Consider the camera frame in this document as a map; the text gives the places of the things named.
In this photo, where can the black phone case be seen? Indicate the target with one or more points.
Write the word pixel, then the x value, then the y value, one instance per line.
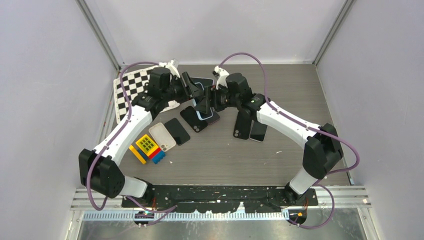
pixel 242 126
pixel 190 117

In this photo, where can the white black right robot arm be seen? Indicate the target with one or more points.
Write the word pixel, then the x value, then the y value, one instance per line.
pixel 321 149

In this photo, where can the aluminium frame rail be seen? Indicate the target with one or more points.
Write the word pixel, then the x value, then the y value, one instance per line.
pixel 330 200

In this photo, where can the white edged black phone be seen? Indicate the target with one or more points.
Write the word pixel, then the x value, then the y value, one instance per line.
pixel 258 131

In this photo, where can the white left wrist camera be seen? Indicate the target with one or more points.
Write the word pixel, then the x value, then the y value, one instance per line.
pixel 172 65

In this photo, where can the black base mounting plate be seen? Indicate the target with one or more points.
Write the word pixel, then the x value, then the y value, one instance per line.
pixel 223 198

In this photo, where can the checkerboard calibration mat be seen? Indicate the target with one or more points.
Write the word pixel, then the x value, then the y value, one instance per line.
pixel 134 83

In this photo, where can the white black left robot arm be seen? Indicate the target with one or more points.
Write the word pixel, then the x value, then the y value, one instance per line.
pixel 99 167

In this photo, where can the beige phone case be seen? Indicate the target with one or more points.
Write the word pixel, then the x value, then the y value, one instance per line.
pixel 162 137

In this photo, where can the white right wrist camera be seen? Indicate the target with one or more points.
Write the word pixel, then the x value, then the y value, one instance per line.
pixel 219 73

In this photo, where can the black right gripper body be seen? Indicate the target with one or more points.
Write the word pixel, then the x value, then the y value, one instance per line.
pixel 223 99

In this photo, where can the black phone purple edge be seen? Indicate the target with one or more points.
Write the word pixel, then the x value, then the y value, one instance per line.
pixel 213 119

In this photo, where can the yellow red blue block house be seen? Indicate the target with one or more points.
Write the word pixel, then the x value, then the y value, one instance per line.
pixel 148 149

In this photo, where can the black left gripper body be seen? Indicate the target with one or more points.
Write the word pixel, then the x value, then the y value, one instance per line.
pixel 177 91

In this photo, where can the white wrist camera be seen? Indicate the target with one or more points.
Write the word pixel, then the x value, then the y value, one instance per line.
pixel 172 65
pixel 219 73

